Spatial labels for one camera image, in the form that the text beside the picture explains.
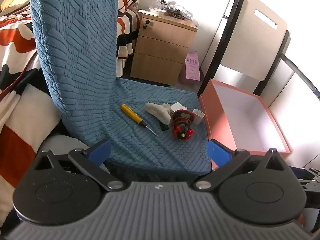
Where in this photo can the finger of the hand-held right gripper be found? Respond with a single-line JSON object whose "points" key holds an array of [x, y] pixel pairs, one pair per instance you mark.
{"points": [[309, 183]]}

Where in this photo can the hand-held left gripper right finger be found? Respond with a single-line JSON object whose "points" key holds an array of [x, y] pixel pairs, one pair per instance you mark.
{"points": [[220, 155]]}

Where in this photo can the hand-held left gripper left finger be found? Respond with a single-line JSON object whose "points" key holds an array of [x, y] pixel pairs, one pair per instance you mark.
{"points": [[100, 151]]}

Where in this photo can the orange cardboard box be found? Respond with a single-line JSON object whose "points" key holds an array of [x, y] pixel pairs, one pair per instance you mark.
{"points": [[216, 120]]}

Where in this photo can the white plug adapter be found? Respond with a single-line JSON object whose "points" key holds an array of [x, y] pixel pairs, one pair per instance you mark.
{"points": [[198, 117]]}

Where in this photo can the red and black device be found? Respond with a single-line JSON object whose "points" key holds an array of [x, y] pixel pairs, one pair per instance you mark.
{"points": [[182, 118]]}

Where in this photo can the square white charger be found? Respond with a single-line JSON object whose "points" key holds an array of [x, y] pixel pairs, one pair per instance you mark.
{"points": [[176, 107]]}

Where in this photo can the white fluffy hair clip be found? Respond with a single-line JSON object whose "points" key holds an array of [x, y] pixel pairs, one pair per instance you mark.
{"points": [[156, 110]]}

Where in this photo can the pink paper bag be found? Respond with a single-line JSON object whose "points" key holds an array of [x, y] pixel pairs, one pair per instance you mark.
{"points": [[191, 67]]}

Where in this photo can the black curved metal bar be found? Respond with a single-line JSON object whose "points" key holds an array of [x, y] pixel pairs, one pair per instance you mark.
{"points": [[303, 73]]}

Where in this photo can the beige black framed folding chair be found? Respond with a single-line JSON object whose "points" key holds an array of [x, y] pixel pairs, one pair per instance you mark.
{"points": [[250, 42]]}

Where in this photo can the wooden bedside cabinet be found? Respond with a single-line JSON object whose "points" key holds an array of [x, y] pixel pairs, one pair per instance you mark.
{"points": [[160, 50]]}

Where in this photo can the cabinet keys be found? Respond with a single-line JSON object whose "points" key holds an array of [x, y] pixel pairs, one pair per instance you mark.
{"points": [[147, 23]]}

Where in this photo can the striped bed blanket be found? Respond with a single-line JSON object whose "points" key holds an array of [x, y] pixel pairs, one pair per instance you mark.
{"points": [[15, 37]]}

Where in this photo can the clutter on nightstand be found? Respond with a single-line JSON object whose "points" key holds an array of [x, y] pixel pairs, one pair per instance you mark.
{"points": [[187, 15]]}

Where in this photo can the white tray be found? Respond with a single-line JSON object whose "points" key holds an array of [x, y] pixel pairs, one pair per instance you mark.
{"points": [[155, 10]]}

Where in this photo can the group of small bottles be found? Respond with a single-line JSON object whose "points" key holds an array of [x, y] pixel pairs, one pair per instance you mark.
{"points": [[166, 5]]}

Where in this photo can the yellow pillow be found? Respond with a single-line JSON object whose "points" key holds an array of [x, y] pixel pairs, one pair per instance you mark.
{"points": [[15, 0]]}

